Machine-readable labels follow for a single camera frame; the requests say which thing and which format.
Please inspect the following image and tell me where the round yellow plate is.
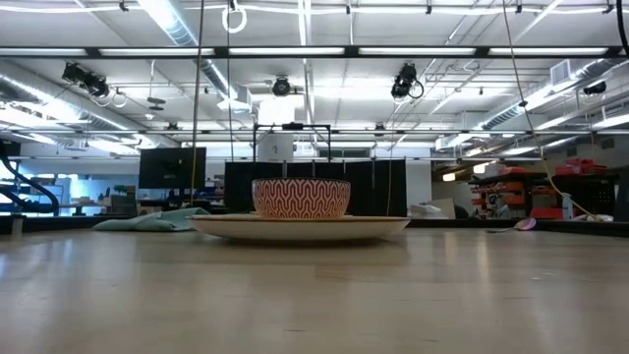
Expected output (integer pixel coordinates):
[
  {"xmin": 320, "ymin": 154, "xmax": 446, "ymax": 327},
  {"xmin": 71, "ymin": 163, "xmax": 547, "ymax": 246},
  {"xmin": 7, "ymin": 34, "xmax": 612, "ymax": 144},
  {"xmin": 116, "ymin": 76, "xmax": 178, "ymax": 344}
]
[{"xmin": 186, "ymin": 213, "xmax": 412, "ymax": 242}]

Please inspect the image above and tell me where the thin hanging cable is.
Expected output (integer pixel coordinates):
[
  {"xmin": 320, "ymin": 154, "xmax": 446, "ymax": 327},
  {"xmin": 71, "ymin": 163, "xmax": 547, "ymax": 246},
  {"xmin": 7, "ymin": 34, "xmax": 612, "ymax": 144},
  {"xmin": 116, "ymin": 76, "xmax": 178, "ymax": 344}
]
[{"xmin": 190, "ymin": 0, "xmax": 205, "ymax": 206}]

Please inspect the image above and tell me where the LED light bar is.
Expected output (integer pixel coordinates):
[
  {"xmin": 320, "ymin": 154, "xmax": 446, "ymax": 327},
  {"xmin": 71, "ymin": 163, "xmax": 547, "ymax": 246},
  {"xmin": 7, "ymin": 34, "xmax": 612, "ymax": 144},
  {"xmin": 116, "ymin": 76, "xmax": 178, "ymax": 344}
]
[{"xmin": 0, "ymin": 45, "xmax": 629, "ymax": 60}]

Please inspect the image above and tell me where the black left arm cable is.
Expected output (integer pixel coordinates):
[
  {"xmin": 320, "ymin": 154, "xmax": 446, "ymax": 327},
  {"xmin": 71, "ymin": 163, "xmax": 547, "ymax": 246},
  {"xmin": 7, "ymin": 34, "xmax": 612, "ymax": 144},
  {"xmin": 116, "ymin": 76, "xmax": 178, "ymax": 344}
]
[{"xmin": 0, "ymin": 154, "xmax": 60, "ymax": 216}]

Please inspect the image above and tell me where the white looped cable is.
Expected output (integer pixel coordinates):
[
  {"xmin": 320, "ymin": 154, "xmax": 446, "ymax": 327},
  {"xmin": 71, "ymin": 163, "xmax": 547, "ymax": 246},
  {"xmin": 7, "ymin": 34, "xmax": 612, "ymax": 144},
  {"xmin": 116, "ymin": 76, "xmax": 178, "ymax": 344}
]
[{"xmin": 220, "ymin": 0, "xmax": 249, "ymax": 34}]

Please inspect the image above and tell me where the silver ventilation duct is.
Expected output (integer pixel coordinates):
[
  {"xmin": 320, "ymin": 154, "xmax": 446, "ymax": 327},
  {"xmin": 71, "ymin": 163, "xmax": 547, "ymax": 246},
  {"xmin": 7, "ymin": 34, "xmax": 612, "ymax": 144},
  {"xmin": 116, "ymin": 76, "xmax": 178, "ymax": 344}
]
[
  {"xmin": 481, "ymin": 57, "xmax": 629, "ymax": 132},
  {"xmin": 137, "ymin": 0, "xmax": 238, "ymax": 99}
]

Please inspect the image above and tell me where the black computer monitor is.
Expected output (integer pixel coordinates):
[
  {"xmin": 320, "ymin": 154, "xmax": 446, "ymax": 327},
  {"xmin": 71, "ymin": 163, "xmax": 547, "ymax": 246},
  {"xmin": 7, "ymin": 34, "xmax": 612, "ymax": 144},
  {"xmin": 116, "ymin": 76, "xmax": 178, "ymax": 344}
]
[{"xmin": 138, "ymin": 147, "xmax": 207, "ymax": 191}]

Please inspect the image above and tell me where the teal cloth napkin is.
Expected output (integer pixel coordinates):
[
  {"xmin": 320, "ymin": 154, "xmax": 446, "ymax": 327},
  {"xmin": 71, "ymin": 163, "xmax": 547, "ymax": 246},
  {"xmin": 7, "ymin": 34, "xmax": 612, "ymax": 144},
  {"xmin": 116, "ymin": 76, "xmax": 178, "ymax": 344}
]
[{"xmin": 91, "ymin": 206, "xmax": 212, "ymax": 233}]

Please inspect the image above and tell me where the black ceiling-mounted device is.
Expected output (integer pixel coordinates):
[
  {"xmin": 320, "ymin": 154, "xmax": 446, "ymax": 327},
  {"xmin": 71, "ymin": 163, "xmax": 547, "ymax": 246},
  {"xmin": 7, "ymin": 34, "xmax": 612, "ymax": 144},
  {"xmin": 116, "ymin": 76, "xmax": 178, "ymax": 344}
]
[
  {"xmin": 61, "ymin": 62, "xmax": 110, "ymax": 98},
  {"xmin": 390, "ymin": 62, "xmax": 425, "ymax": 99}
]

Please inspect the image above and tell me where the black background rig frame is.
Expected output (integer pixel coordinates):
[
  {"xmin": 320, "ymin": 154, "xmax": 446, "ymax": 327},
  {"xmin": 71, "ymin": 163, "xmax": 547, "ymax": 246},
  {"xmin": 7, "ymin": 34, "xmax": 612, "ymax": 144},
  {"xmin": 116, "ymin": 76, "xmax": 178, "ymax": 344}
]
[{"xmin": 253, "ymin": 122, "xmax": 331, "ymax": 164}]

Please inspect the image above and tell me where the iridescent purple spoon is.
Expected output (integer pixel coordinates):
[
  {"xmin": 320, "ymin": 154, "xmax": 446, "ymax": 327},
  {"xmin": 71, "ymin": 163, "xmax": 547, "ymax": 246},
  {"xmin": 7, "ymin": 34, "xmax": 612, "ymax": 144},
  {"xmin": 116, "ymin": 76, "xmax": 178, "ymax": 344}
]
[{"xmin": 486, "ymin": 217, "xmax": 538, "ymax": 234}]

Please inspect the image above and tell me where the white square column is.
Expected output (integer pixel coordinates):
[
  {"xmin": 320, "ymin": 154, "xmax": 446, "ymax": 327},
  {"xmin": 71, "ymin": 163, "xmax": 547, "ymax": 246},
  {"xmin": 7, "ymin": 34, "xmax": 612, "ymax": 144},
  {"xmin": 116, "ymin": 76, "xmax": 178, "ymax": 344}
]
[{"xmin": 257, "ymin": 97, "xmax": 296, "ymax": 163}]

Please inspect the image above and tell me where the yellow hanging cable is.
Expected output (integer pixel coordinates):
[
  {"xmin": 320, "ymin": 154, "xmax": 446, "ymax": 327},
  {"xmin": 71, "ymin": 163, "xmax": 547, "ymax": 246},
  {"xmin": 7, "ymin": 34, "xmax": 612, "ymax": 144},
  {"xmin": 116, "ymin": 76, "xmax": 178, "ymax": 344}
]
[{"xmin": 500, "ymin": 0, "xmax": 601, "ymax": 222}]

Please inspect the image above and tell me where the patterned ceramic bowl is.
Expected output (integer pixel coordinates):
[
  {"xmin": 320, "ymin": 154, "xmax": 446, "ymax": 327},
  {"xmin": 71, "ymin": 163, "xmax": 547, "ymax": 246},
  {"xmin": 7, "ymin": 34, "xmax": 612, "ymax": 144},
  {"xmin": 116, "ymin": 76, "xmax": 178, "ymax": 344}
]
[{"xmin": 252, "ymin": 177, "xmax": 352, "ymax": 220}]

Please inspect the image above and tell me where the shelf with red bins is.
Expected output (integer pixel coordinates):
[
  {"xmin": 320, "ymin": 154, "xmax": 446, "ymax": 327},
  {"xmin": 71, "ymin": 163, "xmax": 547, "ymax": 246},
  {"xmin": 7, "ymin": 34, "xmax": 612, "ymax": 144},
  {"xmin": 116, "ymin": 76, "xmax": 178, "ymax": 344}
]
[{"xmin": 469, "ymin": 157, "xmax": 621, "ymax": 221}]

